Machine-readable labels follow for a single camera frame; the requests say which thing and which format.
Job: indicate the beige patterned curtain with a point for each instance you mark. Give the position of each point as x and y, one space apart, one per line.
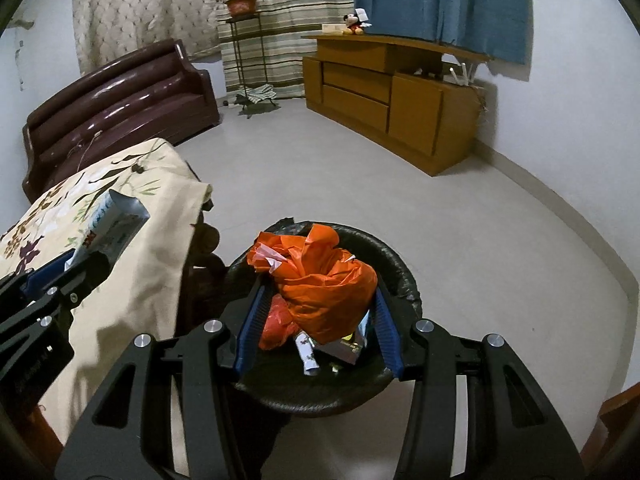
140 5

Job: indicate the white router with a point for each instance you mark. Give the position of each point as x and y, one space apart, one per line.
460 76

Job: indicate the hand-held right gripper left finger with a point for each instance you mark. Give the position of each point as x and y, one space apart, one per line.
250 330

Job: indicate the white blue snack packet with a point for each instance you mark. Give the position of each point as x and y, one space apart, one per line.
112 220

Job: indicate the white tube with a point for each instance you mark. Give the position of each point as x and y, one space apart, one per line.
307 355

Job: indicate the black metal plant stand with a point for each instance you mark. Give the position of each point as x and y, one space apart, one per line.
247 45

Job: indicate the tissue box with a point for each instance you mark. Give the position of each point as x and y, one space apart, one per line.
332 29

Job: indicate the checked cloth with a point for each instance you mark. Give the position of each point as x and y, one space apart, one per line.
257 95

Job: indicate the brown wooden furniture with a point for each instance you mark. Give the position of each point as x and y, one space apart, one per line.
620 420

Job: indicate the trash bin with black liner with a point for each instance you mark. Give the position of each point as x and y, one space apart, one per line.
400 280

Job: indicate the blue curtain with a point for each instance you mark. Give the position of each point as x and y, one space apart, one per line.
440 0

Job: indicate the white paper tag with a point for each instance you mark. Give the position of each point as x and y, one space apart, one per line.
362 15

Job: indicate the orange plastic bag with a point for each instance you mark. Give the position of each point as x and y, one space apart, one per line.
320 280

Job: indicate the striped curtain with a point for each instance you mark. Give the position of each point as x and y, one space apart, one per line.
290 25

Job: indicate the light blue wrapper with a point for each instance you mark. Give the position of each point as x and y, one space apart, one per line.
365 327

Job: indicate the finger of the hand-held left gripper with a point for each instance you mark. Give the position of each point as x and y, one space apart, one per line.
82 275
45 272

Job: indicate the dark brown leather sofa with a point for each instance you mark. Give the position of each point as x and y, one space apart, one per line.
120 100

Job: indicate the mouse plush toy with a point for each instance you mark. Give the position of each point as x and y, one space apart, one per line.
354 24

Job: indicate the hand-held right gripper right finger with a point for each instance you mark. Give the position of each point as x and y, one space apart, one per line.
387 330

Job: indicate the wooden cabinet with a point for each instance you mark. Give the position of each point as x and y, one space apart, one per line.
415 110

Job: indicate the floral beige blanket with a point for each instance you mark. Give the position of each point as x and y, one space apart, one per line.
140 270

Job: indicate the black cardboard box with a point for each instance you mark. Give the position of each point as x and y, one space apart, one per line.
342 350

